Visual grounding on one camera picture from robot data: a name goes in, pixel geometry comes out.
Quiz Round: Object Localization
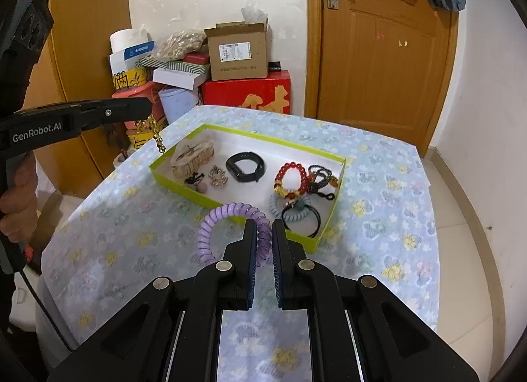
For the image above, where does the clear bag of nuts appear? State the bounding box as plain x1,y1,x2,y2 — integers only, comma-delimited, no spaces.
150,30,207,63

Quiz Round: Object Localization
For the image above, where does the person's left hand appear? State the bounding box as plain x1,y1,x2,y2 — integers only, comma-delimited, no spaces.
0,155,39,239

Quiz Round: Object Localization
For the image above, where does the dark brown bag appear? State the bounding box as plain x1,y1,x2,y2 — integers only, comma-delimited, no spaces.
102,122,129,149

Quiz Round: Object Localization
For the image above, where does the beige hair claw clip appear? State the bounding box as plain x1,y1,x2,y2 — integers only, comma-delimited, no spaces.
170,141,217,177

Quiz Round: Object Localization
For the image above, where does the pink plastic bin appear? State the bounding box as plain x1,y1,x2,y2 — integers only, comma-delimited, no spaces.
111,81,166,128

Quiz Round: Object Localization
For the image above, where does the small rhinestone hair tie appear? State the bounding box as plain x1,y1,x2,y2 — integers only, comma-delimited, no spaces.
208,165,229,187

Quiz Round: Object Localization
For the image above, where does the blue spiral hair tie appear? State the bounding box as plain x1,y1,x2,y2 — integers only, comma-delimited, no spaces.
269,194,308,222

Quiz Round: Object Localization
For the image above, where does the brown cardboard box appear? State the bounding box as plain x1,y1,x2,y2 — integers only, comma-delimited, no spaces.
204,22,269,82

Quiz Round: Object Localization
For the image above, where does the black wrist band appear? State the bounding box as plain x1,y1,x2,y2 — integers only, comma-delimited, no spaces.
225,152,266,182

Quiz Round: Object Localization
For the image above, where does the wooden door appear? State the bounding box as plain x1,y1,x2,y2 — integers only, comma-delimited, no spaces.
316,0,458,157

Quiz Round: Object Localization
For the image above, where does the wooden wardrobe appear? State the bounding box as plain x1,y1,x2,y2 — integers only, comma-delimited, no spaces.
22,0,137,198

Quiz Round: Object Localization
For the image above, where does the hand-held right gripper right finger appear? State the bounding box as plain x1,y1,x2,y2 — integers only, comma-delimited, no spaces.
272,218,481,382

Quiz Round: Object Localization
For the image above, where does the gold chain necklace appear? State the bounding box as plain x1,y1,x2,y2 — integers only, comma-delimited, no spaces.
133,116,168,156

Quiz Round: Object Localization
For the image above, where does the red bead bracelet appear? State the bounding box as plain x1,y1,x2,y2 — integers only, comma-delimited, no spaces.
273,161,309,200

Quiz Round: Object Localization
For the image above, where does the black elastic hair tie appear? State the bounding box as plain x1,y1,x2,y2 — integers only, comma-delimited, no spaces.
281,200,322,239

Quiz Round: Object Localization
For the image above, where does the lime green shallow box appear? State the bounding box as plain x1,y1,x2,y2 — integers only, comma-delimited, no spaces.
149,123,347,253

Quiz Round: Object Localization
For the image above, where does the clear plastic bag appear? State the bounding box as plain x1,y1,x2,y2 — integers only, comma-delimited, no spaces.
242,5,269,26

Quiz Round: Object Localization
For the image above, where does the green striped box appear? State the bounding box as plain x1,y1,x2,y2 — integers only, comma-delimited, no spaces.
139,56,187,72

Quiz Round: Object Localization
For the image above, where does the red gift box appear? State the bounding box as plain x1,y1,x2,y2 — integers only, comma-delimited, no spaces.
201,70,292,115

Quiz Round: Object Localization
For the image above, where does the blue and white carton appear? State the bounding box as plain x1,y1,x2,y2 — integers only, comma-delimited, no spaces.
109,41,159,76

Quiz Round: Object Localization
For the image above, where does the dark beaded hair tie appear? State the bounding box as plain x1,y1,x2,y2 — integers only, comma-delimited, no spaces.
306,164,341,200

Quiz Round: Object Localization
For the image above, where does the yellow patterned container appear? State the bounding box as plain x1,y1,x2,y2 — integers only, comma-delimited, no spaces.
111,68,150,90

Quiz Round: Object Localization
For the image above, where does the purple spiral hair tie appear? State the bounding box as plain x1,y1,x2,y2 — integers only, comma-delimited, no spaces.
196,202,273,270

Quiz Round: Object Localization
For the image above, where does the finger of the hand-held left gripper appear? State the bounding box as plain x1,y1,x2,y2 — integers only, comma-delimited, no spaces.
68,96,153,133

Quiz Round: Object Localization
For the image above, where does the white paper roll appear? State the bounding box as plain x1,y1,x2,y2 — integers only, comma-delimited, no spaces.
109,29,150,56

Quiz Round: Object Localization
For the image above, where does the lavender plastic bucket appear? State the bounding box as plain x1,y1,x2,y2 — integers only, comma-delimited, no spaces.
158,86,199,128

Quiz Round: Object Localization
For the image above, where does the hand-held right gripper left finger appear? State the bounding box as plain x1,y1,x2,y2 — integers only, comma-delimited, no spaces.
47,218,258,382

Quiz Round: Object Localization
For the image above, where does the white flat box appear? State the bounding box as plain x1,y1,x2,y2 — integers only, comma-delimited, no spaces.
153,67,207,90

